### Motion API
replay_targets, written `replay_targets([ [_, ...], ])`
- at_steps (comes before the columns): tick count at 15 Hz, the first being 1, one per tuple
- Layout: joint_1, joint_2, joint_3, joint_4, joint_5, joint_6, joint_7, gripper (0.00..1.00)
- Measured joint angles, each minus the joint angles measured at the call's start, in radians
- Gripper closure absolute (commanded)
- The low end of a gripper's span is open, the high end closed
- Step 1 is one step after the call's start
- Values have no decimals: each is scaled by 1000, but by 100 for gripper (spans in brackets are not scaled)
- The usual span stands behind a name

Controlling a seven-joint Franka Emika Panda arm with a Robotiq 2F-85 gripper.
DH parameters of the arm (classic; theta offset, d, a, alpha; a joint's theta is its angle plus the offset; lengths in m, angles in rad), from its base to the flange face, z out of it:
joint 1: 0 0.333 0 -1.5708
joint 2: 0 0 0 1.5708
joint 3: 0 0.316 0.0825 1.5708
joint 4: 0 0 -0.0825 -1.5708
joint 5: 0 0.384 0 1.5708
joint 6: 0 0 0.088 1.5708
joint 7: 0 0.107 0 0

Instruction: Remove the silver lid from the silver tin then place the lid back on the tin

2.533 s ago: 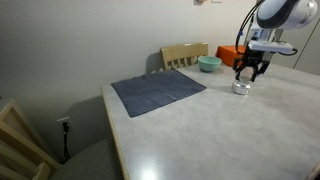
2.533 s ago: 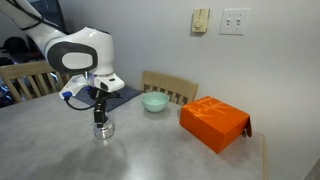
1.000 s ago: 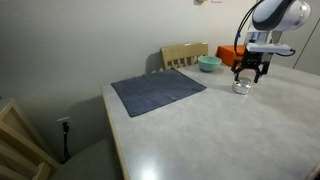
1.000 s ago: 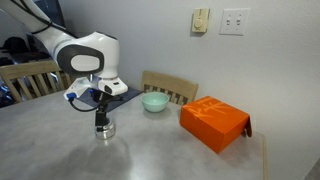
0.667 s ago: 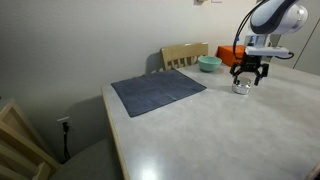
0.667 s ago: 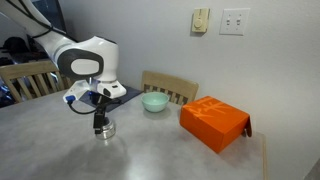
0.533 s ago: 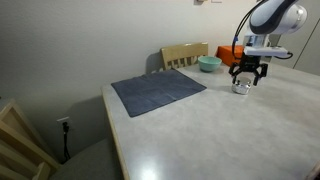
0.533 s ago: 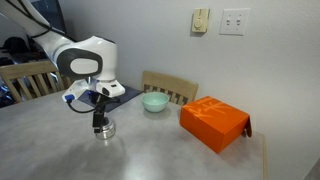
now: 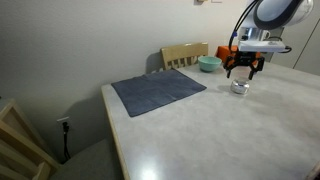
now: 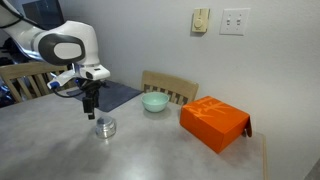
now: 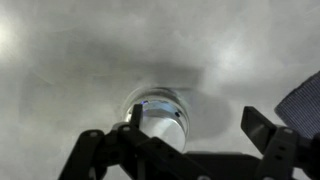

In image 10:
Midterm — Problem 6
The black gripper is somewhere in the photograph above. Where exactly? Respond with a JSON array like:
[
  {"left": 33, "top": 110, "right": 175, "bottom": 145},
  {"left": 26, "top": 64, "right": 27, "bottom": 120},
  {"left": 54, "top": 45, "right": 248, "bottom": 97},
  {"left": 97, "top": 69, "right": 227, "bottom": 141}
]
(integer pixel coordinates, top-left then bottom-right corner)
[{"left": 79, "top": 79, "right": 109, "bottom": 121}]

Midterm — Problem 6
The clear glass object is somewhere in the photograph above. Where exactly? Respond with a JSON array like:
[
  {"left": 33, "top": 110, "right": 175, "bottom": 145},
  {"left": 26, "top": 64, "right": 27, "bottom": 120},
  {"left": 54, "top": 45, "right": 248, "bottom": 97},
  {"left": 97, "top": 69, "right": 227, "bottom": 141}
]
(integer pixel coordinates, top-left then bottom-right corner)
[{"left": 96, "top": 115, "right": 116, "bottom": 127}]

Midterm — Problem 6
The silver round tin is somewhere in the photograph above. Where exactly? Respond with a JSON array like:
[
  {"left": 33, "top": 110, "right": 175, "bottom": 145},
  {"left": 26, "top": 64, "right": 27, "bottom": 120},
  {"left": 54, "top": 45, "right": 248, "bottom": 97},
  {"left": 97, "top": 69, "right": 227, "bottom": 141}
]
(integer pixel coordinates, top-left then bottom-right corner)
[{"left": 95, "top": 120, "right": 118, "bottom": 140}]

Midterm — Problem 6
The dark blue cloth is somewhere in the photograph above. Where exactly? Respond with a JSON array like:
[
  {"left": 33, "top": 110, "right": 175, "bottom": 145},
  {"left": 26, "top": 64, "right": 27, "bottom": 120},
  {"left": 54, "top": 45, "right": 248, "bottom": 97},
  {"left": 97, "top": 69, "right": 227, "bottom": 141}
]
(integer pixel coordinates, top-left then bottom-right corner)
[{"left": 66, "top": 79, "right": 144, "bottom": 113}]

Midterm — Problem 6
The mint green bowl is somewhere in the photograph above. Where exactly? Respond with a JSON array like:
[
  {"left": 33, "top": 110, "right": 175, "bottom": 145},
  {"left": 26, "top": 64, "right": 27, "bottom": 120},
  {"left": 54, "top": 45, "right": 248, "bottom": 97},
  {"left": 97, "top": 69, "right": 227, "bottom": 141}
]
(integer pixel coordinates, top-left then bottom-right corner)
[{"left": 140, "top": 91, "right": 170, "bottom": 113}]

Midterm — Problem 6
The light wooden slatted chair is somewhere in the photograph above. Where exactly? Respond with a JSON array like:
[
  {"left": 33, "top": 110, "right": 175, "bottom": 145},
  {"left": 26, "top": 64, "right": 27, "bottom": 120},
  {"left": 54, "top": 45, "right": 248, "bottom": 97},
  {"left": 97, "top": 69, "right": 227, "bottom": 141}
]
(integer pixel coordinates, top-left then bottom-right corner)
[
  {"left": 0, "top": 61, "right": 76, "bottom": 104},
  {"left": 140, "top": 70, "right": 200, "bottom": 106}
]

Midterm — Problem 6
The dark tall cabinet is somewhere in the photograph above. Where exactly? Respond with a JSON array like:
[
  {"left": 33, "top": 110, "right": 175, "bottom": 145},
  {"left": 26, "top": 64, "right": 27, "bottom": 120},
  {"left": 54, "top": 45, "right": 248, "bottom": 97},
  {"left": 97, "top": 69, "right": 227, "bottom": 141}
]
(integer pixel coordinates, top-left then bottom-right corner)
[{"left": 21, "top": 0, "right": 65, "bottom": 31}]

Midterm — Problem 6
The orange cardboard box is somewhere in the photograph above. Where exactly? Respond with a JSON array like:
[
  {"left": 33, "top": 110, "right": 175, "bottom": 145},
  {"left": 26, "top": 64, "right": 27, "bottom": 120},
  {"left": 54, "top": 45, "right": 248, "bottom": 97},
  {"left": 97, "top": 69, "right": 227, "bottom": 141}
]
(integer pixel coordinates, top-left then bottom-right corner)
[{"left": 179, "top": 95, "right": 253, "bottom": 154}]

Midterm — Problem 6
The black camera cable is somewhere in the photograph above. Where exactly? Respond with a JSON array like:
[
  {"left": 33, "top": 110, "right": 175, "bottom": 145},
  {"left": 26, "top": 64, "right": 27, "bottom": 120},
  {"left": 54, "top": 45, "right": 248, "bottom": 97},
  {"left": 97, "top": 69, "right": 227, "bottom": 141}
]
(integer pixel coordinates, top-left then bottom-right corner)
[{"left": 51, "top": 87, "right": 90, "bottom": 100}]

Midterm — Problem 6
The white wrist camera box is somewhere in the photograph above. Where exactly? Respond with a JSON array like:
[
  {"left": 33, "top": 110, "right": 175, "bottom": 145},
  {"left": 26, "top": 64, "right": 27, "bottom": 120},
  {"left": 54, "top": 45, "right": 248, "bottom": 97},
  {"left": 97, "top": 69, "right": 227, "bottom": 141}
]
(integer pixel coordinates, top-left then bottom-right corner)
[{"left": 46, "top": 69, "right": 76, "bottom": 91}]

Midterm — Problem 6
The beige wall thermostat dial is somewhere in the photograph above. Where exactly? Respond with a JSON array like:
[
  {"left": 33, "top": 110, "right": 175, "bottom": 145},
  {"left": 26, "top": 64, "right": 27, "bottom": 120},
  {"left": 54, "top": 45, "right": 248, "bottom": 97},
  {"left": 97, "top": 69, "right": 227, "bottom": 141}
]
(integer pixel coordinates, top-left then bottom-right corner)
[{"left": 191, "top": 7, "right": 211, "bottom": 34}]

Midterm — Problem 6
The white double light switch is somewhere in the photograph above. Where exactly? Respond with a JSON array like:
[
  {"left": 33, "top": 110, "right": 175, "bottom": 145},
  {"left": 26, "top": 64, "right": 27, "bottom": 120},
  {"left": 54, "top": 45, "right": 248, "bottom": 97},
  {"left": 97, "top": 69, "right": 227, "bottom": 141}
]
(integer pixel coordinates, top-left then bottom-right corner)
[{"left": 219, "top": 7, "right": 251, "bottom": 36}]

